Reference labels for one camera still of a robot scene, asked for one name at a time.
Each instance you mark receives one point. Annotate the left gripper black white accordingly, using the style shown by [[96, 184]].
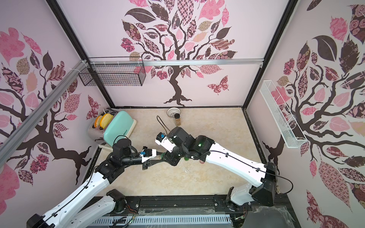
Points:
[[150, 164]]

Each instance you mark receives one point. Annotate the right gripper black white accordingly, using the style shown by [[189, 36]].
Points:
[[173, 156]]

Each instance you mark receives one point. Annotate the green paint jar with label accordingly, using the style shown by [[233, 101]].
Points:
[[162, 155]]

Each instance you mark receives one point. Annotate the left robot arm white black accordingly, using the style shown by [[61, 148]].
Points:
[[123, 155]]

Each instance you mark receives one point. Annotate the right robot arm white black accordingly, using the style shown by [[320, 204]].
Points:
[[261, 178]]

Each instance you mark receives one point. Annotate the spice jar with black cap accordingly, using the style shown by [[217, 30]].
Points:
[[177, 118]]

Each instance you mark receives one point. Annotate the black white patterned bowl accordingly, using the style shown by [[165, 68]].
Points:
[[171, 112]]

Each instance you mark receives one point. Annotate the mint green toaster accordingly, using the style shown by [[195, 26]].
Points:
[[120, 127]]

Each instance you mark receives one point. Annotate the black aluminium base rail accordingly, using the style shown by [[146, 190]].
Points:
[[217, 203]]

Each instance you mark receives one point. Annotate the white slotted cable duct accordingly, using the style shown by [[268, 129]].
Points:
[[162, 220]]

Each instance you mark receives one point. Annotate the black wire wall basket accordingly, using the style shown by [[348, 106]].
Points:
[[114, 73]]

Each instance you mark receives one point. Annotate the white wire wall shelf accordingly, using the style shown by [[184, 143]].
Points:
[[285, 120]]

